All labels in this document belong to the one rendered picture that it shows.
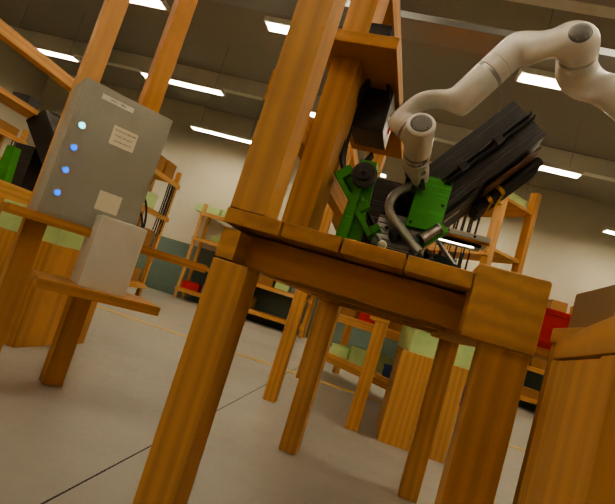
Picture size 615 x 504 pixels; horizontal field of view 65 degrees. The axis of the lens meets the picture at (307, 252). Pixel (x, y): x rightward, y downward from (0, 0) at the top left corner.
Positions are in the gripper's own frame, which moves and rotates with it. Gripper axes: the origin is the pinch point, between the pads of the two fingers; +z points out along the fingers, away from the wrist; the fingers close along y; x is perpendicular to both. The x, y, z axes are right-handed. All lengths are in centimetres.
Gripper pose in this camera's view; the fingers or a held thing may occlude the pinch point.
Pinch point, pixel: (412, 183)
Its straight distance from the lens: 170.1
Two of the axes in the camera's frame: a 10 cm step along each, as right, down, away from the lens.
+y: -4.0, -8.1, 4.3
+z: 1.2, 4.2, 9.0
